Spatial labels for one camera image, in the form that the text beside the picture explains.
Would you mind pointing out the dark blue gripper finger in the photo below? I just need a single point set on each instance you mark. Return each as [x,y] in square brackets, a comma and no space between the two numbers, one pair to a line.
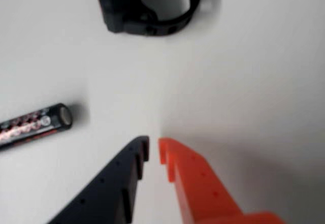
[106,193]

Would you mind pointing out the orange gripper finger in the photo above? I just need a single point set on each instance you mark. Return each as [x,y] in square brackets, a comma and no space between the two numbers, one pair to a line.
[200,193]

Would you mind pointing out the black AAA battery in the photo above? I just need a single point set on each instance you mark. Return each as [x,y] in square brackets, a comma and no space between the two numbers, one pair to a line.
[25,130]

